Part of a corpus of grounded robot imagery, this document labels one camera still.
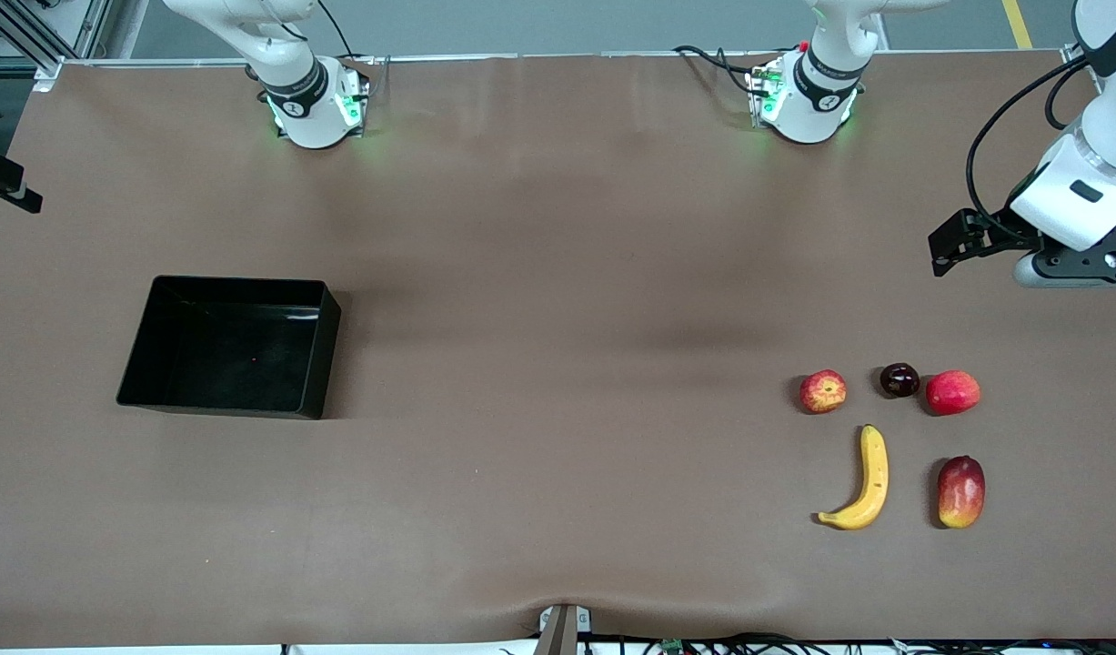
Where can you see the yellow banana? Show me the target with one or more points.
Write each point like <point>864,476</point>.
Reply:
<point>874,473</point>

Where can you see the red round peach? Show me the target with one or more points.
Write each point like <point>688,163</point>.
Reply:
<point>953,392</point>

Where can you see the red yellow streaked apple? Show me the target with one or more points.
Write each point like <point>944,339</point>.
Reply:
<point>823,391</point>

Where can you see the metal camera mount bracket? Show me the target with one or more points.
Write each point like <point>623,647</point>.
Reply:
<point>562,632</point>

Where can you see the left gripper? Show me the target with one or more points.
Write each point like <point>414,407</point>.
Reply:
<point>996,227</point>

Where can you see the red yellow mango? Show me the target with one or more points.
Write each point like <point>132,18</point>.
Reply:
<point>961,491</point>

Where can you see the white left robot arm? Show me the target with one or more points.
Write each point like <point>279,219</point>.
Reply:
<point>808,109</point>

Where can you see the brown table mat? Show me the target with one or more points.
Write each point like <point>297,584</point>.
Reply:
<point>558,509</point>

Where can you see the dark purple plum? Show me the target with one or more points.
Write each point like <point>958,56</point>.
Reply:
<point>899,380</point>

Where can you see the aluminium frame profile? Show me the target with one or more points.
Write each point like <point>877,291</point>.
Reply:
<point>21,27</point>

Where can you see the small green circuit board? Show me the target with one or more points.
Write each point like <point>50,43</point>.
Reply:
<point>672,647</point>

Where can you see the black plastic box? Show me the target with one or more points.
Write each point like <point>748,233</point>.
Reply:
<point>239,364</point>

